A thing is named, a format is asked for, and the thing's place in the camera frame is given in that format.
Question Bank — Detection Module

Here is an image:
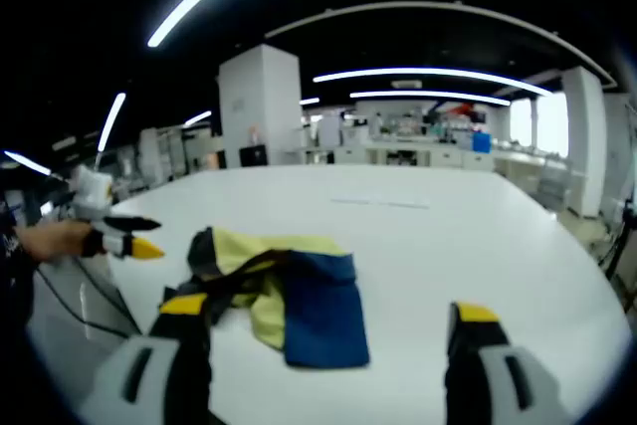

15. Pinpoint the white equipment rack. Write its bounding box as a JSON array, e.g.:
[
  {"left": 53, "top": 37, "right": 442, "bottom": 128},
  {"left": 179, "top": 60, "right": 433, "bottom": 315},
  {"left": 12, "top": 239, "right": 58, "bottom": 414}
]
[{"left": 138, "top": 125, "right": 220, "bottom": 187}]

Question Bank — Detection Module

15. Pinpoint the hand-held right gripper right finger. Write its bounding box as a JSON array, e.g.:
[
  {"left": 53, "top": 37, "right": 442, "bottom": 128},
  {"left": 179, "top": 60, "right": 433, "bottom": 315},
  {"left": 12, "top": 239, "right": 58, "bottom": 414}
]
[{"left": 444, "top": 301, "right": 573, "bottom": 425}]

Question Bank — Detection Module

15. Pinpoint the yellow blue grey garment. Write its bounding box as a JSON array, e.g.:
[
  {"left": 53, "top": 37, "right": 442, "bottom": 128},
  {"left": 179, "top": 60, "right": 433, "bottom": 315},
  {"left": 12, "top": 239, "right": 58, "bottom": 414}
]
[{"left": 158, "top": 225, "right": 372, "bottom": 370}]

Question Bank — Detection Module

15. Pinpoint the bright window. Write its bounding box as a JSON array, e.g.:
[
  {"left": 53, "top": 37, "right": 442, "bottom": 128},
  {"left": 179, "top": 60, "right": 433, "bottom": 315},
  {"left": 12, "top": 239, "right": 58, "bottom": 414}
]
[{"left": 510, "top": 94, "right": 568, "bottom": 157}]

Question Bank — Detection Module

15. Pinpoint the black tripod stand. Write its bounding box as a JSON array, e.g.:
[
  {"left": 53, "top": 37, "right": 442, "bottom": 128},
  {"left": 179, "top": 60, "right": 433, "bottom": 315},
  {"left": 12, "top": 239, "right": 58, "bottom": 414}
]
[{"left": 596, "top": 205, "right": 637, "bottom": 287}]

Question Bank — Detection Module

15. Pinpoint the person's left hand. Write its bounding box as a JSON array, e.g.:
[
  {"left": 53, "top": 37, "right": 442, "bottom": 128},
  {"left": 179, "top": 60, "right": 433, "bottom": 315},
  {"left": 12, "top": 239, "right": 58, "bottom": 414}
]
[{"left": 44, "top": 219, "right": 96, "bottom": 263}]

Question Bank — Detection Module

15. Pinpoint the person's black printed shirt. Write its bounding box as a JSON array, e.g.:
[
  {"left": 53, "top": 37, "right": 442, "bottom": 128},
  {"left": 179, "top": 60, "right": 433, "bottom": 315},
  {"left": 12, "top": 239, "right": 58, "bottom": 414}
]
[{"left": 0, "top": 190, "right": 36, "bottom": 346}]

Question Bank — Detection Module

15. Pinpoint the grey chair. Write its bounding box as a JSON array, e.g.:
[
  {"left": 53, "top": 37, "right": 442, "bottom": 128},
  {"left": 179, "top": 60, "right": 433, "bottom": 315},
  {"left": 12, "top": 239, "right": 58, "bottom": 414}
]
[{"left": 534, "top": 165, "right": 573, "bottom": 210}]

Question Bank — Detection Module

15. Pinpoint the black box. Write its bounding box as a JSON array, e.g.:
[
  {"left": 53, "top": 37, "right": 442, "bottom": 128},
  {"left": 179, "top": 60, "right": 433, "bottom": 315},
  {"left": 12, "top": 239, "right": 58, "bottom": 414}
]
[{"left": 239, "top": 143, "right": 269, "bottom": 167}]

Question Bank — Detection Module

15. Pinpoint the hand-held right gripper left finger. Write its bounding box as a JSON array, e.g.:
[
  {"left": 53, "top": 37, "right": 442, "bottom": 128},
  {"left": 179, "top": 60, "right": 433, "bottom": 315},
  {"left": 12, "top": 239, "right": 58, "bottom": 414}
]
[{"left": 79, "top": 293, "right": 215, "bottom": 425}]

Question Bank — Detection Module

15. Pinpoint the white pillar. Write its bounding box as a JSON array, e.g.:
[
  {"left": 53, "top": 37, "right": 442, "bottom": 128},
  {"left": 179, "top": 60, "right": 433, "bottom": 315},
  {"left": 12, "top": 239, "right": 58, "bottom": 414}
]
[
  {"left": 561, "top": 66, "right": 606, "bottom": 217},
  {"left": 218, "top": 44, "right": 303, "bottom": 167}
]

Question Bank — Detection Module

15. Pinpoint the white lab counter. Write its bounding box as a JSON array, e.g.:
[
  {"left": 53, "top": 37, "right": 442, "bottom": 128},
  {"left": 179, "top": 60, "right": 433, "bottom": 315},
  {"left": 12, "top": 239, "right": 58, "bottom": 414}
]
[{"left": 298, "top": 138, "right": 499, "bottom": 172}]

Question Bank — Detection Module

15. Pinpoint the black cable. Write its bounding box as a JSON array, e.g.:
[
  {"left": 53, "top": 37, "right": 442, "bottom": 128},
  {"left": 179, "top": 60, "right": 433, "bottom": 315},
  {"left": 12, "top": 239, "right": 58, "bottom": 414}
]
[{"left": 34, "top": 265, "right": 140, "bottom": 337}]

